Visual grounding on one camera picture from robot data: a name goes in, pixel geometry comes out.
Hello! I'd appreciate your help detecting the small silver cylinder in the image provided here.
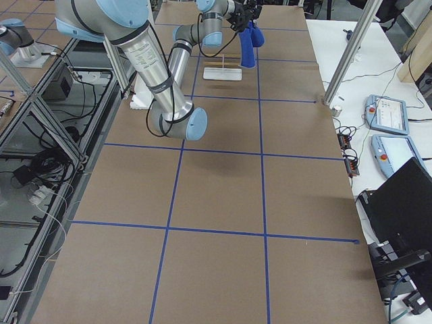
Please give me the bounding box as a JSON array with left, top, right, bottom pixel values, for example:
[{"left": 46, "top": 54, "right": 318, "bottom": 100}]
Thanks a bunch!
[{"left": 331, "top": 106, "right": 342, "bottom": 117}]

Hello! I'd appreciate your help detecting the blue teach pendant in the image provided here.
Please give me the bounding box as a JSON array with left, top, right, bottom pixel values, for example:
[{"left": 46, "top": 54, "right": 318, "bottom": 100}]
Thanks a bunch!
[
  {"left": 371, "top": 134, "right": 426, "bottom": 178},
  {"left": 364, "top": 94, "right": 409, "bottom": 135}
]

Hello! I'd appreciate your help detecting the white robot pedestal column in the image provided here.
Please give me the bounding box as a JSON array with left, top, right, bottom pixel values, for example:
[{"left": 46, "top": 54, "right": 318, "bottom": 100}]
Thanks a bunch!
[{"left": 130, "top": 74, "right": 154, "bottom": 111}]

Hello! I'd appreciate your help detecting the blue grey towel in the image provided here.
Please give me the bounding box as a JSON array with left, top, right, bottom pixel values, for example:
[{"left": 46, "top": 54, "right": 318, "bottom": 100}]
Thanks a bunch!
[{"left": 238, "top": 21, "right": 265, "bottom": 68}]

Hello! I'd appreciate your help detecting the lower blue teach pendant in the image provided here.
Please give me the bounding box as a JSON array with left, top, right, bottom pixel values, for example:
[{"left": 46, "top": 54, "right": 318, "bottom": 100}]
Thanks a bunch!
[{"left": 371, "top": 134, "right": 426, "bottom": 178}]

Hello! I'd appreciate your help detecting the aluminium frame post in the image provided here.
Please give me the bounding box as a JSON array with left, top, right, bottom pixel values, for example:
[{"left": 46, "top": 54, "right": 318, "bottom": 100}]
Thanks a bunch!
[{"left": 323, "top": 0, "right": 383, "bottom": 106}]

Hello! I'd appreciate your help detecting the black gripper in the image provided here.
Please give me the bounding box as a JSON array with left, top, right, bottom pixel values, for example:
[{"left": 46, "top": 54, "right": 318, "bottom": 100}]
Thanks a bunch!
[{"left": 232, "top": 2, "right": 255, "bottom": 26}]

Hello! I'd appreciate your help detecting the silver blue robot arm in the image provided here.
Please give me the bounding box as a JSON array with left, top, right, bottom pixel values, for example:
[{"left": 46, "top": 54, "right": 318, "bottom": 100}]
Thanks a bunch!
[
  {"left": 1, "top": 18, "right": 47, "bottom": 68},
  {"left": 55, "top": 1, "right": 262, "bottom": 140}
]

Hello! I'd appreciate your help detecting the black orange electronics board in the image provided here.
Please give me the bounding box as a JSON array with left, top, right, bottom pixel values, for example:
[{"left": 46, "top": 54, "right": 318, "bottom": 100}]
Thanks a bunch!
[{"left": 337, "top": 133, "right": 360, "bottom": 178}]

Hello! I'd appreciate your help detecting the upper blue teach pendant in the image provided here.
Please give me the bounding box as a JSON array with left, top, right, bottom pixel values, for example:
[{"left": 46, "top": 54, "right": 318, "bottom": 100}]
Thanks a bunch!
[{"left": 364, "top": 94, "right": 409, "bottom": 135}]

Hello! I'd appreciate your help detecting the wooden towel rack white base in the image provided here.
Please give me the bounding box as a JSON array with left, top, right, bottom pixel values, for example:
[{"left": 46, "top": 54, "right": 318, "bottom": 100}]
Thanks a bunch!
[{"left": 202, "top": 53, "right": 242, "bottom": 81}]

